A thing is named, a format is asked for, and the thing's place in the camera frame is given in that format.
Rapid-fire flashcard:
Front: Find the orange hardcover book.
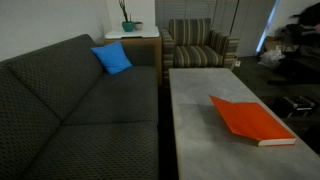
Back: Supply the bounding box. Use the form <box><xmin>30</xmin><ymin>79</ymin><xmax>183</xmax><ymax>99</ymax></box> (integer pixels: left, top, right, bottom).
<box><xmin>208</xmin><ymin>95</ymin><xmax>297</xmax><ymax>147</ymax></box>

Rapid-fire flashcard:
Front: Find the striped upholstered armchair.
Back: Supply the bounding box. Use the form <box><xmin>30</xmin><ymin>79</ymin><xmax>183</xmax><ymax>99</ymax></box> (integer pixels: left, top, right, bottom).
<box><xmin>160</xmin><ymin>17</ymin><xmax>240</xmax><ymax>88</ymax></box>

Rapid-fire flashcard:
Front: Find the wooden side table white top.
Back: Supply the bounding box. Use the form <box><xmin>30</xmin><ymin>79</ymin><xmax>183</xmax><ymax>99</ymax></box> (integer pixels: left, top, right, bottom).
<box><xmin>104</xmin><ymin>25</ymin><xmax>163</xmax><ymax>88</ymax></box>

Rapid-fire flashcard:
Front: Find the blue throw pillow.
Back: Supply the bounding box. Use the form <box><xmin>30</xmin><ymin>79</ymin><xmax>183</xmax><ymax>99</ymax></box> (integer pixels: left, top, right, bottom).
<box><xmin>89</xmin><ymin>40</ymin><xmax>133</xmax><ymax>75</ymax></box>

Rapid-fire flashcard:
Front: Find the teal pot with plant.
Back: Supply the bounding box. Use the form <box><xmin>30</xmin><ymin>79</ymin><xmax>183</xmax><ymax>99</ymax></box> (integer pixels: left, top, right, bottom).
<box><xmin>118</xmin><ymin>0</ymin><xmax>135</xmax><ymax>33</ymax></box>

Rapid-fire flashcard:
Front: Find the dark grey patterned sofa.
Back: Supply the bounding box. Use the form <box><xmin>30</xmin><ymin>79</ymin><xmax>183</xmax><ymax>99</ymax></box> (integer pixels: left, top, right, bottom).
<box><xmin>0</xmin><ymin>33</ymin><xmax>160</xmax><ymax>180</ymax></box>

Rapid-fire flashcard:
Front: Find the white plastic bag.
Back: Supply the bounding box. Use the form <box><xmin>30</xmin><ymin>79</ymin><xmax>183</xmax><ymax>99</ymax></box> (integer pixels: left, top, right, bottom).
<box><xmin>258</xmin><ymin>49</ymin><xmax>286</xmax><ymax>70</ymax></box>

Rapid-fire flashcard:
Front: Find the brown cardboard box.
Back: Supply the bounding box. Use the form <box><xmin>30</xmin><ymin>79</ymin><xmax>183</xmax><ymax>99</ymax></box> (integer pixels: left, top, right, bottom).
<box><xmin>263</xmin><ymin>35</ymin><xmax>283</xmax><ymax>54</ymax></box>

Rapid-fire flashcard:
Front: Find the black clutter pile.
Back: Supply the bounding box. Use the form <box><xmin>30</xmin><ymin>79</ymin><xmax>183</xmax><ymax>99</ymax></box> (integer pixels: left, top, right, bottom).
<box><xmin>266</xmin><ymin>2</ymin><xmax>320</xmax><ymax>86</ymax></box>

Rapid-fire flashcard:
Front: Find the black box device with handle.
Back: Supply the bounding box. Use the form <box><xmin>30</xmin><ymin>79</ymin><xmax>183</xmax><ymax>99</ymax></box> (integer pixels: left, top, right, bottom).
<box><xmin>273</xmin><ymin>95</ymin><xmax>317</xmax><ymax>119</ymax></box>

